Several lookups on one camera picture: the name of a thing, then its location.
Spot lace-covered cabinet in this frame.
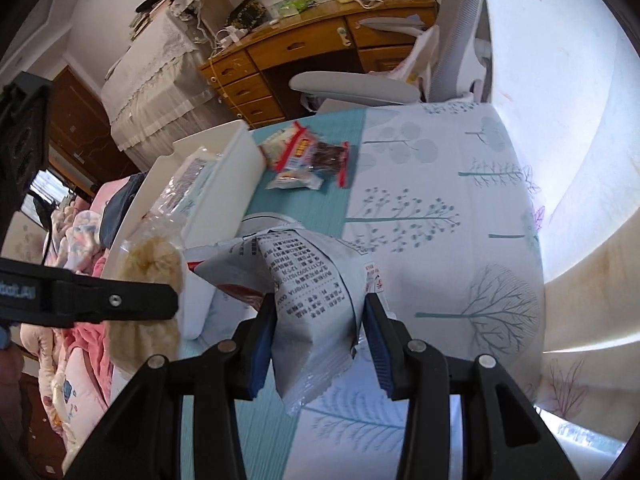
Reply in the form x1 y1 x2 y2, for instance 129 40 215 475
102 10 224 159

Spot tree print tablecloth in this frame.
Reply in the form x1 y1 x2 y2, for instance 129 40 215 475
110 102 547 480

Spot pink blanket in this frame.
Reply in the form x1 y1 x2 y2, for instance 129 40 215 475
65 172 147 413

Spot brown wooden door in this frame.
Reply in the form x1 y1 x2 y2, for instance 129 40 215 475
47 67 139 192

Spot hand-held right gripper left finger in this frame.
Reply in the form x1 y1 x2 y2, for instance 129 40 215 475
62 292 279 480

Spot beige lumpy snack clear packet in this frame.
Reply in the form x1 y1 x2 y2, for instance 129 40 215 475
106 214 185 377

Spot grey office chair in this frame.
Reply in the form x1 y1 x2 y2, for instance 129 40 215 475
290 0 494 112

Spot dark patterned bag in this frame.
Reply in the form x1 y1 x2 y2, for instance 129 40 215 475
227 0 269 29

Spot white plastic tray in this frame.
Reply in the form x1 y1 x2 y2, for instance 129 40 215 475
100 120 267 342

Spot white round plate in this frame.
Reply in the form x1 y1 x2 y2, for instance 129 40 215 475
240 212 304 239

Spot white power strip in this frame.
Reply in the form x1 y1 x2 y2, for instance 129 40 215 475
215 27 252 49

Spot white plastic bag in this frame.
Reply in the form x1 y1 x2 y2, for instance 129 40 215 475
372 25 442 104

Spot floral print blanket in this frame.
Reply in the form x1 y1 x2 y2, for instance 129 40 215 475
20 195 113 457

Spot wooden desk with drawers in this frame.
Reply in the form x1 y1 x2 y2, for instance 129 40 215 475
200 0 439 129

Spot silver clear snack packet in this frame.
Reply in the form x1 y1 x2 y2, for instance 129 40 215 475
150 147 227 222

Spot red striped white snack packet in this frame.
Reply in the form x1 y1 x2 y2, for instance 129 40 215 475
257 122 317 174

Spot brown snack packet red ends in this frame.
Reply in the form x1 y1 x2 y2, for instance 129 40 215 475
311 140 352 189

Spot white leaf print curtain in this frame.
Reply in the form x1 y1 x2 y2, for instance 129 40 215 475
477 0 640 443

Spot grey white printed snack packet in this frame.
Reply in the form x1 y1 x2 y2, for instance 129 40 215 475
194 226 383 419

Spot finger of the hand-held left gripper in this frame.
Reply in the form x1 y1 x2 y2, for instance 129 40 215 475
49 266 179 329

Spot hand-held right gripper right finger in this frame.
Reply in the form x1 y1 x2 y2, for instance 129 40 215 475
362 292 581 480

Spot dark blue cloth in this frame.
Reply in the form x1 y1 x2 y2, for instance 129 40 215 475
99 172 147 249

